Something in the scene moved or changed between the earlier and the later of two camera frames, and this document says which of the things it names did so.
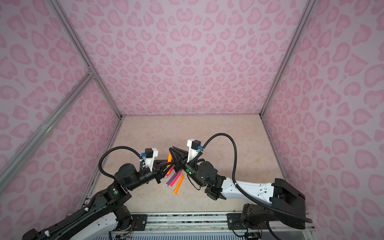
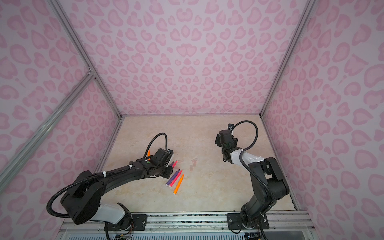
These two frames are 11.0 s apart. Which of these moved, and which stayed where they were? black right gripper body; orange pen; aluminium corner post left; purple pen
Moved: black right gripper body
Stayed: aluminium corner post left; purple pen; orange pen
